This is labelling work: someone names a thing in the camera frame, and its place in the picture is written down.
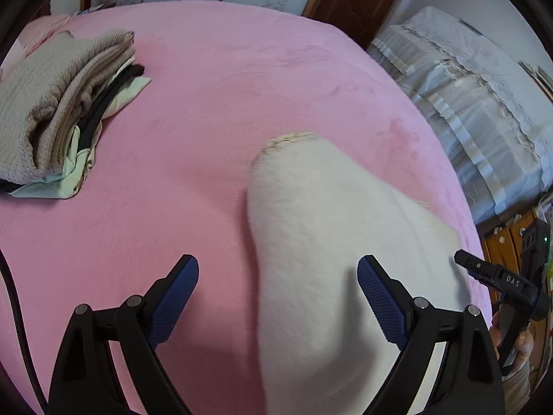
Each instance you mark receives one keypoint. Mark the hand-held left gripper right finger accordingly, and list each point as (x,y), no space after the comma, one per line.
(382,302)

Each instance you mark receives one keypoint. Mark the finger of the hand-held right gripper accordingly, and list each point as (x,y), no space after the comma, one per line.
(497,274)

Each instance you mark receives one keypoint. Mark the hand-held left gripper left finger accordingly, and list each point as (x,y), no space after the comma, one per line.
(173,302)

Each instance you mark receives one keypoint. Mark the white fluffy cardigan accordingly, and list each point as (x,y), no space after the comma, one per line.
(311,224)

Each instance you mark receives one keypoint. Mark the person's right hand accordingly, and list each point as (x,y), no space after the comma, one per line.
(525,348)

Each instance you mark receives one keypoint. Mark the stack of books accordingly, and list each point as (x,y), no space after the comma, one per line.
(538,78)

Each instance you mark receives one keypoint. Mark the folded black garment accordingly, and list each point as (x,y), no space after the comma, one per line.
(108,103)

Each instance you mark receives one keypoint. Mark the pink bed blanket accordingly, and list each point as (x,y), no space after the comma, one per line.
(216,95)

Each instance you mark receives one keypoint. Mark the folded pale green garment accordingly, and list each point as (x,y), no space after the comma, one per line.
(129,90)

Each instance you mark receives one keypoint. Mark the folded beige-grey knit sweater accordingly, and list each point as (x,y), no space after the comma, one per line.
(39,95)

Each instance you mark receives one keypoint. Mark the brown wooden door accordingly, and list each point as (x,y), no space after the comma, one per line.
(363,0)

